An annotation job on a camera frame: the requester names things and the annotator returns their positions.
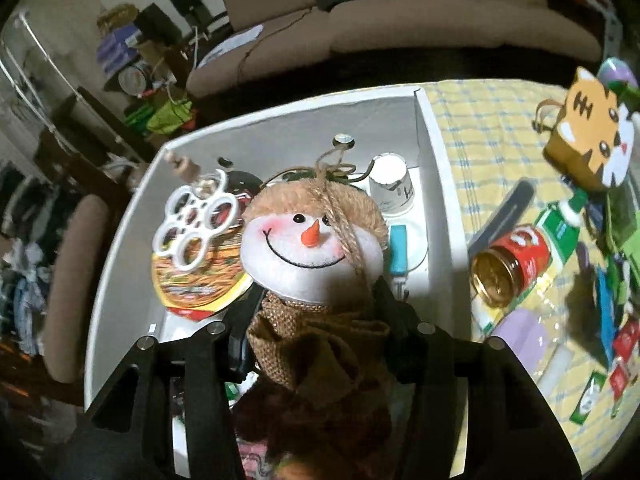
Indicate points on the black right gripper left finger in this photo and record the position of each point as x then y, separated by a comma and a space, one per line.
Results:
127, 431

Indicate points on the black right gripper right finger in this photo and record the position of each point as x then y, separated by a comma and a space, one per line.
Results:
479, 390

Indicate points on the white foam strip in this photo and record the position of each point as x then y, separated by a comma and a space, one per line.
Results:
555, 369

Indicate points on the small green sachet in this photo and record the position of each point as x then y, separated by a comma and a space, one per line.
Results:
589, 398

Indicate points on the purple soap in wrapper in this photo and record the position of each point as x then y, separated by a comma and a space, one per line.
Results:
525, 335

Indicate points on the instant noodle bowl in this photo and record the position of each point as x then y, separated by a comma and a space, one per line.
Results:
217, 281

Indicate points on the blue flat package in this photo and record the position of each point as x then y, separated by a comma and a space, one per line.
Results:
606, 315

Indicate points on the green white tube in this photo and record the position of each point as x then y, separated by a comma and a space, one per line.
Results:
560, 222

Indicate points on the green paper card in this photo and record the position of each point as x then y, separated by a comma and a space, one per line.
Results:
622, 228

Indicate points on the pile of folded clothes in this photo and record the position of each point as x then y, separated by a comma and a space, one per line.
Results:
26, 268

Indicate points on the white storage tray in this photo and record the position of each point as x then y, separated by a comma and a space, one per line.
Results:
425, 260

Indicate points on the white paper cup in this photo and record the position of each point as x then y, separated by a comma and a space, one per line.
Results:
390, 184

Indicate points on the yellow checkered tablecloth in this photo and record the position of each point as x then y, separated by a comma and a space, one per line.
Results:
487, 127

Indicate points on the tiger face box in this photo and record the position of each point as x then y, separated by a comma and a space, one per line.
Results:
592, 138

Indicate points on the brown sofa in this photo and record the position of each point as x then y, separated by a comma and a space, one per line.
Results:
358, 43

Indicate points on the white garment steamer stand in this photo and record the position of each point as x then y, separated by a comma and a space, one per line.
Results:
48, 95

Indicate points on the white six-hole ring holder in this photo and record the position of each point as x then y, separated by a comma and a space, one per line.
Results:
195, 214

